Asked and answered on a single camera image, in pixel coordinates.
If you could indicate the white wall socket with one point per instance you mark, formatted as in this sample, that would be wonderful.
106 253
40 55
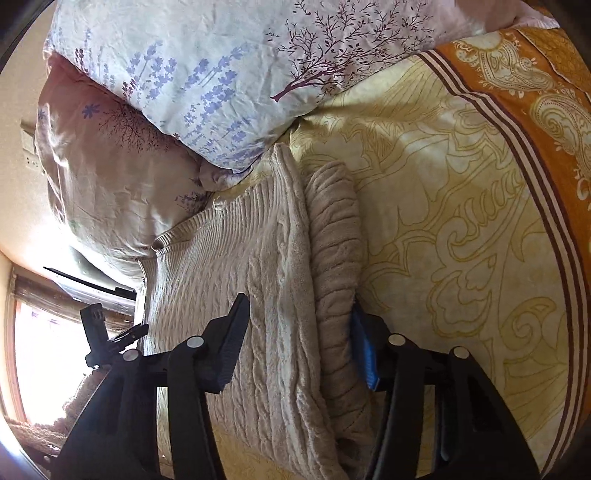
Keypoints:
31 159

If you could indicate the window with wooden frame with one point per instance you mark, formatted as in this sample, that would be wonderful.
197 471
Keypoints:
46 350

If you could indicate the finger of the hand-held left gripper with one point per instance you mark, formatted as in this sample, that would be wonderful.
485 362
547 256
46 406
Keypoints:
131 334
98 332

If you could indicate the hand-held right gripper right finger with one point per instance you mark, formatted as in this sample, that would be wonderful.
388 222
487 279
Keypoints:
367 360

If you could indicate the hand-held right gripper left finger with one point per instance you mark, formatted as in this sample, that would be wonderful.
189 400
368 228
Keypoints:
228 350

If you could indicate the pink floral pillow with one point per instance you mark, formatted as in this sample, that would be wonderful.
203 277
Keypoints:
106 184

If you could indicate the brown knitted cloth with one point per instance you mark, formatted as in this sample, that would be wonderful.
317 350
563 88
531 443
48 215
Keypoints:
78 397

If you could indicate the yellow orange patterned bed sheet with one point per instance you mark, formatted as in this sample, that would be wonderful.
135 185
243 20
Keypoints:
461 207

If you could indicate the white floral tree print pillow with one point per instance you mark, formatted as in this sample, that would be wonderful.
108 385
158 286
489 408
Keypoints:
207 69

